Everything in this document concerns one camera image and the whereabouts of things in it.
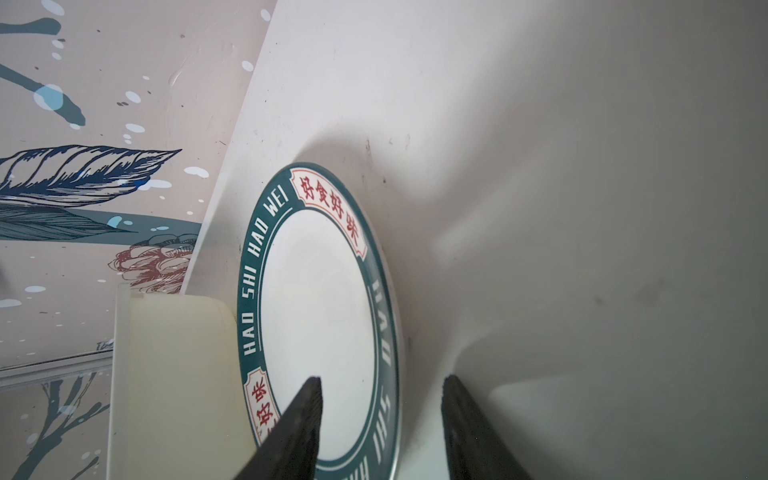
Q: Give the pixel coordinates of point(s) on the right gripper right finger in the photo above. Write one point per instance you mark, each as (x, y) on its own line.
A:
(474, 450)

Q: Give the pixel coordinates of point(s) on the white plastic bin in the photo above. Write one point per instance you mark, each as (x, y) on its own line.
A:
(177, 404)

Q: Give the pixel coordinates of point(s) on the green rim plate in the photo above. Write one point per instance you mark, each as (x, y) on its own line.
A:
(314, 299)

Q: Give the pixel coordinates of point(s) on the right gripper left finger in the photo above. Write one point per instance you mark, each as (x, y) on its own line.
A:
(290, 452)

